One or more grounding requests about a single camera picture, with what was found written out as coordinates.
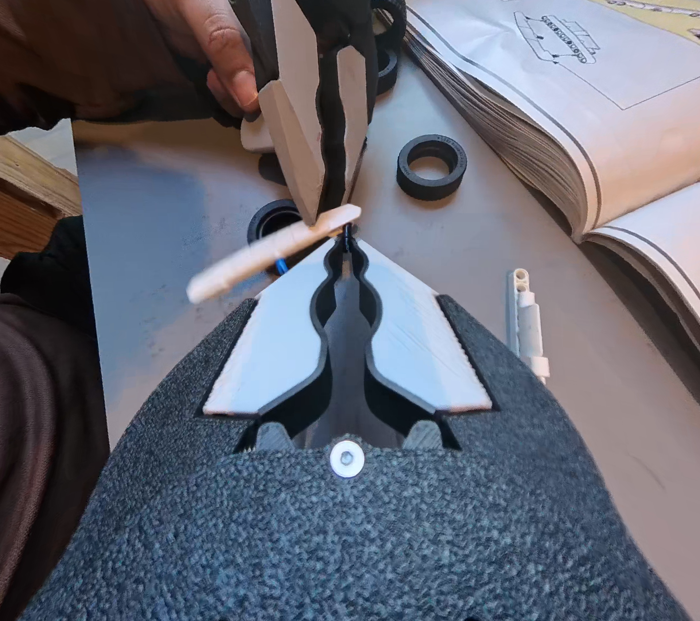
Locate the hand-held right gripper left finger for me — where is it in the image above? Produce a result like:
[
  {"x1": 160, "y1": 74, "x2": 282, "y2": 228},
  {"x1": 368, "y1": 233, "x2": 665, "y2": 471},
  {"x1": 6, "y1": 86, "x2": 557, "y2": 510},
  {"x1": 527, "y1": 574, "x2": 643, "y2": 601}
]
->
[{"x1": 202, "y1": 237, "x2": 342, "y2": 422}]

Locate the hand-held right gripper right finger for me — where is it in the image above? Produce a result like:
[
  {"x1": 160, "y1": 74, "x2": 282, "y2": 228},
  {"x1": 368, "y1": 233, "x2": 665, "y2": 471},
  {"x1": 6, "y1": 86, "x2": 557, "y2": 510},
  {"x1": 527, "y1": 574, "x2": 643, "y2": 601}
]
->
[{"x1": 351, "y1": 238, "x2": 494, "y2": 426}]

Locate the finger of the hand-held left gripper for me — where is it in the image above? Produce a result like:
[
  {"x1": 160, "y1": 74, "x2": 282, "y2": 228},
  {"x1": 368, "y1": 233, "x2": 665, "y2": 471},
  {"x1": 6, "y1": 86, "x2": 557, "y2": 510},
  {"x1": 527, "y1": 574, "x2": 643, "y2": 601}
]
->
[
  {"x1": 320, "y1": 46, "x2": 372, "y2": 214},
  {"x1": 256, "y1": 0, "x2": 329, "y2": 227}
]

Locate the long white pointed panel piece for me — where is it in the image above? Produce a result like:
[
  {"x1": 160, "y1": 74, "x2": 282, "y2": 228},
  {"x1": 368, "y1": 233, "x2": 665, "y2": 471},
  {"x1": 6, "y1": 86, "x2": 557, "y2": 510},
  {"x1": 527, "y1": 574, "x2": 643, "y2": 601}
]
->
[{"x1": 187, "y1": 204, "x2": 363, "y2": 304}]

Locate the black rubber toy tyre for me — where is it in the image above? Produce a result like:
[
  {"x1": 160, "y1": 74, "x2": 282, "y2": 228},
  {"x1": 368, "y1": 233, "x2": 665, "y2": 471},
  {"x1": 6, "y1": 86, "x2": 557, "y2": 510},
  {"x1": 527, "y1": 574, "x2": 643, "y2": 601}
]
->
[
  {"x1": 396, "y1": 134, "x2": 469, "y2": 202},
  {"x1": 369, "y1": 0, "x2": 408, "y2": 44},
  {"x1": 247, "y1": 199, "x2": 304, "y2": 245},
  {"x1": 374, "y1": 47, "x2": 400, "y2": 96}
]

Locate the person's left forearm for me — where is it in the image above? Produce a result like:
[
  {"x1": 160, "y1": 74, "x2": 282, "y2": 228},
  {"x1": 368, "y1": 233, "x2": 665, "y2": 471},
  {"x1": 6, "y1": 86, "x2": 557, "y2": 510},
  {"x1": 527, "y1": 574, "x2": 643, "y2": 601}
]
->
[{"x1": 0, "y1": 0, "x2": 219, "y2": 135}]

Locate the grey desk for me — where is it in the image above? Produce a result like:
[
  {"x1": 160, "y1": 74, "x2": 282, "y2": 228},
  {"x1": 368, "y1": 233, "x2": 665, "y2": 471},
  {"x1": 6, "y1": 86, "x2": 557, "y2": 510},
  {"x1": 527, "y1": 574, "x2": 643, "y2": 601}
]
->
[{"x1": 74, "y1": 0, "x2": 700, "y2": 594}]

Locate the white beam with cylinders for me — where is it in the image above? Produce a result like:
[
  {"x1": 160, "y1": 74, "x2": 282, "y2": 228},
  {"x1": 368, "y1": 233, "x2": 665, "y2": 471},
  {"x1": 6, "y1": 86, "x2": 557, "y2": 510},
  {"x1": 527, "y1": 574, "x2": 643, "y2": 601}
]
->
[{"x1": 506, "y1": 269, "x2": 550, "y2": 385}]

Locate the open instruction booklet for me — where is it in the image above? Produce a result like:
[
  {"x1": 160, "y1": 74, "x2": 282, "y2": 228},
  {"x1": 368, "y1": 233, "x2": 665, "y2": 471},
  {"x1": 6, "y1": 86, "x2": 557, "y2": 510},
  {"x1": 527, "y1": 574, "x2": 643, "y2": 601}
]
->
[{"x1": 402, "y1": 0, "x2": 700, "y2": 354}]

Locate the person's black garment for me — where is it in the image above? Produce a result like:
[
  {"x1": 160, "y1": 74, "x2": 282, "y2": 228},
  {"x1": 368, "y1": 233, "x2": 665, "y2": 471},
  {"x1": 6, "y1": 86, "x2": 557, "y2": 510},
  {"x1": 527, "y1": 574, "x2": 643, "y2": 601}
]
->
[{"x1": 0, "y1": 216, "x2": 99, "y2": 337}]

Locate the person's brown-shirted torso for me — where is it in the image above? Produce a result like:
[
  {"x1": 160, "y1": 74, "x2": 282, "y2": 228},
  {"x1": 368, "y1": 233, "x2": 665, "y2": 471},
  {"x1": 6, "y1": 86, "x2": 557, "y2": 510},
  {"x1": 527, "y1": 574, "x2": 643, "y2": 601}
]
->
[{"x1": 0, "y1": 293, "x2": 113, "y2": 621}]

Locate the wooden bench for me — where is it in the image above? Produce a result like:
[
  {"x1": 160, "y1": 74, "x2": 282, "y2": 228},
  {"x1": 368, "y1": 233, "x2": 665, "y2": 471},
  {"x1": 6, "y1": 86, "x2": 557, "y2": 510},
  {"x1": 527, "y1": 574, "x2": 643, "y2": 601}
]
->
[{"x1": 0, "y1": 136, "x2": 83, "y2": 261}]

